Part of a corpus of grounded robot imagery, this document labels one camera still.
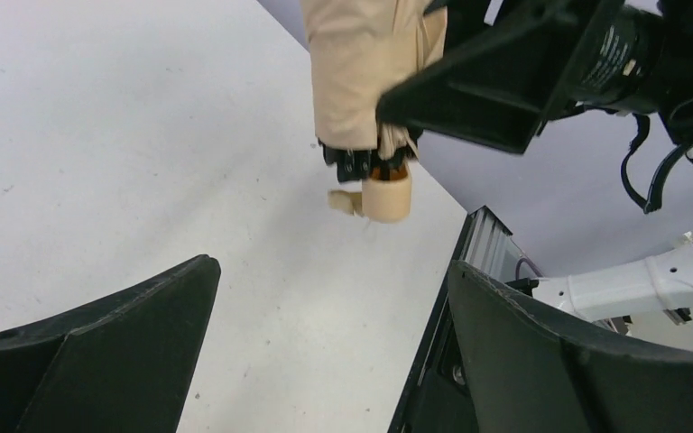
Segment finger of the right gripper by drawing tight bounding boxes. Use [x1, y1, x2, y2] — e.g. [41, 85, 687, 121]
[424, 0, 490, 48]

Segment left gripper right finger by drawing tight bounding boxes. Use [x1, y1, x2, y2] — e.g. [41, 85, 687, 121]
[448, 262, 693, 432]

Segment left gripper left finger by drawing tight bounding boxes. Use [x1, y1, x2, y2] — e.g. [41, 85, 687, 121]
[0, 255, 221, 432]

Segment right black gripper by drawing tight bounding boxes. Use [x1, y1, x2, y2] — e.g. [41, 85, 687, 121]
[376, 1, 693, 163]

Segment beige umbrella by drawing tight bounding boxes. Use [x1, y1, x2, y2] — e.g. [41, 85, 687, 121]
[300, 0, 448, 224]

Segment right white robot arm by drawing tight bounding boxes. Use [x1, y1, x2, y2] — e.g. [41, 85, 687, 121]
[376, 1, 693, 322]

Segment aluminium right side rail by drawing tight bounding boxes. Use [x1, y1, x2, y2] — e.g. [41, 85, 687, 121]
[388, 207, 542, 433]

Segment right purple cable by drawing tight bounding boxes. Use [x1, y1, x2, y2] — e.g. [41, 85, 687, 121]
[513, 256, 545, 282]

